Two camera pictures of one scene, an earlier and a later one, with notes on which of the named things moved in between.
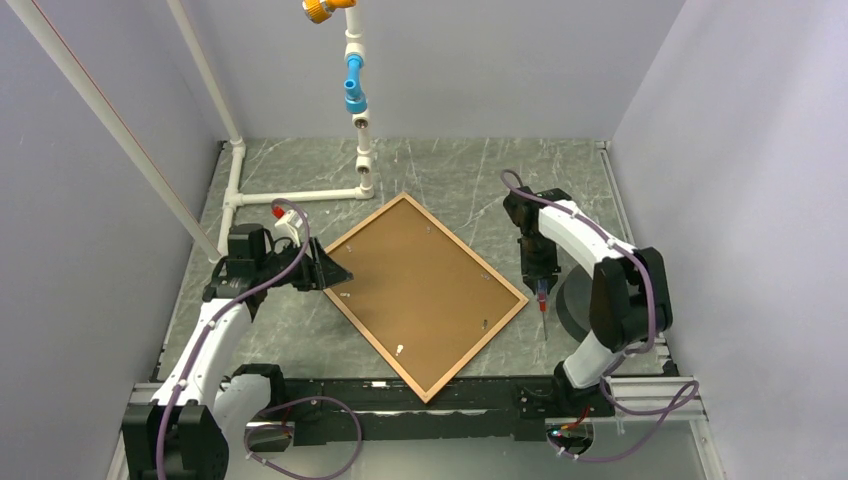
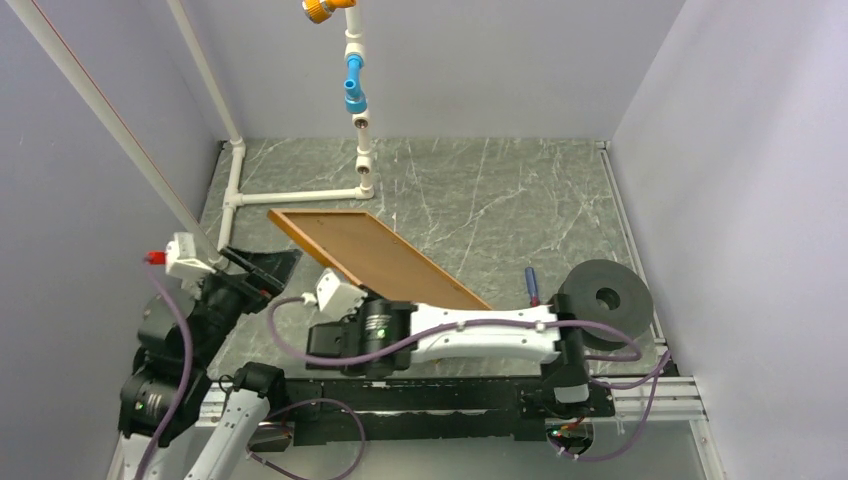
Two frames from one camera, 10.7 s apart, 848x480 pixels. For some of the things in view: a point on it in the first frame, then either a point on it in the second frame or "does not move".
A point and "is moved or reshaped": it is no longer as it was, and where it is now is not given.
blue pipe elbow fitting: [355, 99] does not move
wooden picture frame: [423, 299] is moved or reshaped
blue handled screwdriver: [542, 297] is moved or reshaped
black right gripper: [531, 272] → [354, 315]
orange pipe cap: [320, 11] does not move
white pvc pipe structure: [102, 117] does not move
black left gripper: [327, 272] → [270, 269]
